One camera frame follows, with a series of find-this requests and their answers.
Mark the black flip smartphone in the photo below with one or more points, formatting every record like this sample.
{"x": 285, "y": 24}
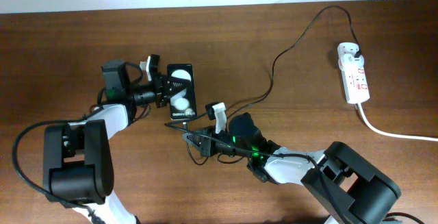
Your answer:
{"x": 183, "y": 104}

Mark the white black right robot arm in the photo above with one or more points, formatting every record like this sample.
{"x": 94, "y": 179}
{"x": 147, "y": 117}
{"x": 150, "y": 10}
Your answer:
{"x": 349, "y": 187}

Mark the white power strip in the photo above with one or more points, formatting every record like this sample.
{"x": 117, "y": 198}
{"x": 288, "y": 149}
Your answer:
{"x": 355, "y": 85}

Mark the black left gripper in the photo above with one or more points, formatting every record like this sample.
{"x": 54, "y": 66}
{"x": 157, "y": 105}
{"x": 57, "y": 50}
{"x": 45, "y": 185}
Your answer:
{"x": 161, "y": 89}

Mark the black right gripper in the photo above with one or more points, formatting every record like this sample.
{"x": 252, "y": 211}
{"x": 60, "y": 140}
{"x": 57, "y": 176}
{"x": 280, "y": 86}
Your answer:
{"x": 207, "y": 146}

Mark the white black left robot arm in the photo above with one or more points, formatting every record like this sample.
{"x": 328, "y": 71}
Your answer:
{"x": 77, "y": 164}

